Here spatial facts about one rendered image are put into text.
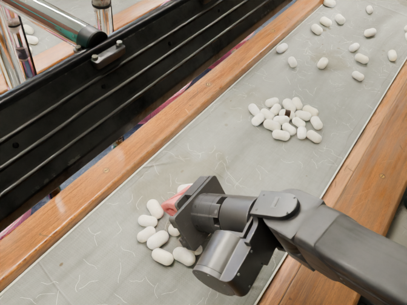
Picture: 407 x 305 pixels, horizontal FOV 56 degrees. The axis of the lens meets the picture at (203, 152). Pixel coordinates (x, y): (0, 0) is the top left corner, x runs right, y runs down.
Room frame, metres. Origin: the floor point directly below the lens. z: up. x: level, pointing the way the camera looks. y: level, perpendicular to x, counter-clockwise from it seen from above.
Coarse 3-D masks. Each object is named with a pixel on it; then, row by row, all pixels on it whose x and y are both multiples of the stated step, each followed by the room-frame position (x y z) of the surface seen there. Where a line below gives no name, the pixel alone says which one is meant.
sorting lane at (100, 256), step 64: (384, 0) 1.27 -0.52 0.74; (256, 64) 0.80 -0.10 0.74; (384, 64) 0.89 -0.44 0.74; (192, 128) 0.55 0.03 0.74; (256, 128) 0.58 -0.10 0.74; (128, 192) 0.37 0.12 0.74; (256, 192) 0.41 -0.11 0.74; (320, 192) 0.43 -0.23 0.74; (64, 256) 0.24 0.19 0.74; (128, 256) 0.25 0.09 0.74
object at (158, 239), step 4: (160, 232) 0.29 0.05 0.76; (164, 232) 0.29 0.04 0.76; (152, 236) 0.28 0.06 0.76; (156, 236) 0.28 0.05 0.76; (160, 236) 0.28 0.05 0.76; (164, 236) 0.29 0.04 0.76; (168, 236) 0.29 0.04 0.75; (148, 240) 0.28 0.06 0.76; (152, 240) 0.28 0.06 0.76; (156, 240) 0.28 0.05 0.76; (160, 240) 0.28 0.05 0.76; (164, 240) 0.28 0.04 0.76; (148, 244) 0.27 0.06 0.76; (152, 244) 0.27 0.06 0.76; (156, 244) 0.27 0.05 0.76; (160, 244) 0.27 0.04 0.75; (152, 248) 0.27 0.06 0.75
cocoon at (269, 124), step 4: (268, 120) 0.58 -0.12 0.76; (272, 120) 0.58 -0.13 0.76; (264, 124) 0.58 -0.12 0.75; (268, 124) 0.58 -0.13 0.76; (272, 124) 0.58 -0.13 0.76; (276, 124) 0.58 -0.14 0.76; (268, 128) 0.57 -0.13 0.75; (272, 128) 0.57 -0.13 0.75; (276, 128) 0.57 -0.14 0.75; (280, 128) 0.57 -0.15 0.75
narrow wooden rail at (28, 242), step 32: (320, 0) 1.15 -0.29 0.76; (288, 32) 0.96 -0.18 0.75; (224, 64) 0.75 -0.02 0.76; (192, 96) 0.62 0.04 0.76; (160, 128) 0.51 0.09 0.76; (128, 160) 0.42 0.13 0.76; (64, 192) 0.34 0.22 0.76; (96, 192) 0.34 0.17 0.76; (32, 224) 0.27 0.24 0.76; (64, 224) 0.28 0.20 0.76; (0, 256) 0.21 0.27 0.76; (32, 256) 0.22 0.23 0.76; (0, 288) 0.18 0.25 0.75
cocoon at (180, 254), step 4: (176, 248) 0.27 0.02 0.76; (180, 248) 0.27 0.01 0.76; (176, 252) 0.26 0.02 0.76; (180, 252) 0.26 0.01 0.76; (184, 252) 0.26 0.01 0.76; (188, 252) 0.26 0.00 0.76; (176, 256) 0.26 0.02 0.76; (180, 256) 0.26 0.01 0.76; (184, 256) 0.26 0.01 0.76; (188, 256) 0.26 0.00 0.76; (192, 256) 0.26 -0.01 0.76; (180, 260) 0.25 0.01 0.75; (184, 260) 0.25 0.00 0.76; (188, 260) 0.25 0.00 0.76; (192, 260) 0.25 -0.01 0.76; (188, 264) 0.25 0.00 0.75; (192, 264) 0.25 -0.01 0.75
